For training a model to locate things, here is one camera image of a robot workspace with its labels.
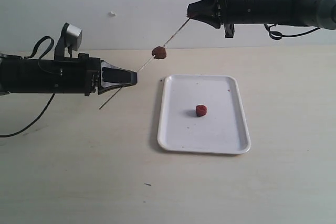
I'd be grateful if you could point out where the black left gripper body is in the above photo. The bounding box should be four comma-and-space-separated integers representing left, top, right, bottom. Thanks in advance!
1, 54, 101, 96

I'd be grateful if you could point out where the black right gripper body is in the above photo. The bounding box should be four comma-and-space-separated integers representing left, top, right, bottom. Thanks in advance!
217, 0, 292, 38

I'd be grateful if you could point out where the thin wooden skewer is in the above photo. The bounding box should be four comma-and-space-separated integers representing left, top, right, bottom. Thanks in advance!
99, 18, 190, 110

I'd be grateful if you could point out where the brown meatball piece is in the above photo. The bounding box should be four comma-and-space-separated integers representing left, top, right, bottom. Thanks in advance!
152, 46, 167, 60

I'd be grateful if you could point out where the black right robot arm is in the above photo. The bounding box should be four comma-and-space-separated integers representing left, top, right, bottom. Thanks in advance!
187, 0, 335, 40

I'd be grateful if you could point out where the white plastic tray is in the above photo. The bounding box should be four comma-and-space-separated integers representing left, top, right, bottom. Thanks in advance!
157, 74, 251, 155

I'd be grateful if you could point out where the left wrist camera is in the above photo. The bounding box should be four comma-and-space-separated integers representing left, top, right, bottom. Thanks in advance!
54, 23, 82, 61

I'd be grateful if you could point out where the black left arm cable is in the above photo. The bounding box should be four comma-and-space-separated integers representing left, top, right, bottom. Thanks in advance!
0, 36, 57, 138

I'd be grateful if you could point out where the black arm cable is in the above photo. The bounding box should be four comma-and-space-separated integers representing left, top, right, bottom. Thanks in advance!
0, 36, 57, 138
264, 23, 322, 40

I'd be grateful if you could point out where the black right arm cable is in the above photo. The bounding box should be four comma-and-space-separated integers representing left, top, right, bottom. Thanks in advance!
264, 23, 322, 40

